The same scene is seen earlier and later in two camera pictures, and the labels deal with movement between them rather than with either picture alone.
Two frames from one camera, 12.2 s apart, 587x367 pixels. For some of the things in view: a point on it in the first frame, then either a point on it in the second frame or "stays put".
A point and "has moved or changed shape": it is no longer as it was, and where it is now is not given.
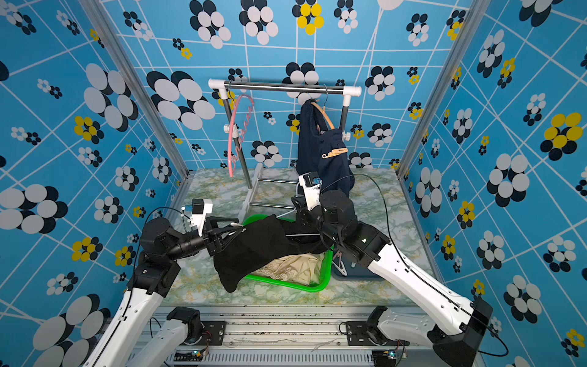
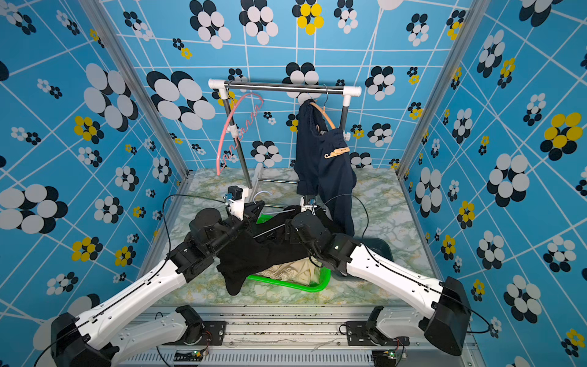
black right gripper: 304,223 to 291,233
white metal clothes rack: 224,85 stays put
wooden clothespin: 335,151 stays put
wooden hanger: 321,108 stays put
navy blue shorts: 322,150 stays put
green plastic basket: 290,284 stays put
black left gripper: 212,235 to 248,217
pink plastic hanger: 243,135 has moved or changed shape
